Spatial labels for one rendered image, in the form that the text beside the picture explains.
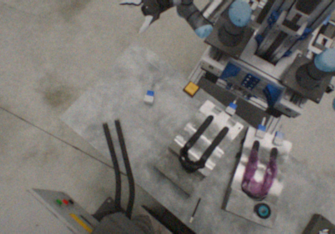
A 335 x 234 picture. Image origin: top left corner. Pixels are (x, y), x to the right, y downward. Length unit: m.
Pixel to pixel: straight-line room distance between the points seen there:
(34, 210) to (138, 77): 1.07
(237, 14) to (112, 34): 1.65
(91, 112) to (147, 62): 0.47
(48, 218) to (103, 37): 2.16
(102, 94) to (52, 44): 1.30
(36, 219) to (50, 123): 1.72
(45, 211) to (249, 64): 1.34
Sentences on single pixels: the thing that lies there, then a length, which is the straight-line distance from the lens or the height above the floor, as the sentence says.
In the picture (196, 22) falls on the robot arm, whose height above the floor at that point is 1.37.
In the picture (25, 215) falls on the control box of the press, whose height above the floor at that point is 1.47.
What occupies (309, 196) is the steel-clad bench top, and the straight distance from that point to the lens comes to 1.91.
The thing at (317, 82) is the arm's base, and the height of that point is 1.10.
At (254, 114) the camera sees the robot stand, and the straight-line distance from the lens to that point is 2.53.
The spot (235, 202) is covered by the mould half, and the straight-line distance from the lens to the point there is 1.64.
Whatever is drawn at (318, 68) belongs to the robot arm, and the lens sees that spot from 1.64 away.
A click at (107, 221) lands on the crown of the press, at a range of 0.50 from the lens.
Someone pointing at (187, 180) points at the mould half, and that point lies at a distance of 1.65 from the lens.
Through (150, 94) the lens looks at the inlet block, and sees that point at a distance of 1.77.
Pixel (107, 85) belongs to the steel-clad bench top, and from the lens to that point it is 1.86.
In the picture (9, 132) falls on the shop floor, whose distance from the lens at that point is 2.85.
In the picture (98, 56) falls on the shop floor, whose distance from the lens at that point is 2.87.
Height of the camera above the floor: 2.49
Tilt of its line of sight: 73 degrees down
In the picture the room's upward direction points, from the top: 9 degrees clockwise
